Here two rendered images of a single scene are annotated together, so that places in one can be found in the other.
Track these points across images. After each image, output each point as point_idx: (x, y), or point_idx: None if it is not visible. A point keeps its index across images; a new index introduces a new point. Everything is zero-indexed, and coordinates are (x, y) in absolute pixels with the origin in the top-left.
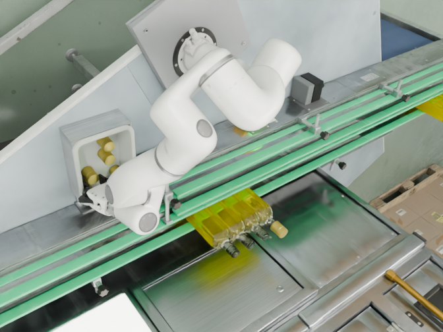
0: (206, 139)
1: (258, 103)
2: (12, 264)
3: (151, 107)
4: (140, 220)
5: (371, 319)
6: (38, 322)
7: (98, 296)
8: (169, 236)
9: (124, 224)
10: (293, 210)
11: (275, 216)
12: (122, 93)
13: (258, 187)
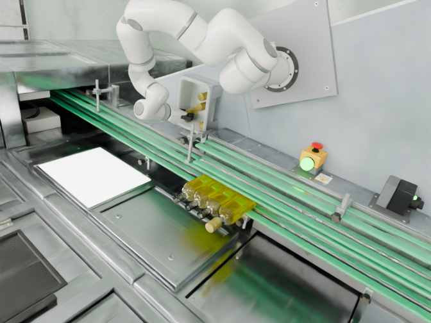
0: (120, 23)
1: (132, 0)
2: (138, 120)
3: None
4: (136, 103)
5: None
6: (131, 161)
7: (152, 177)
8: (189, 177)
9: (179, 147)
10: (283, 275)
11: (266, 261)
12: None
13: (269, 220)
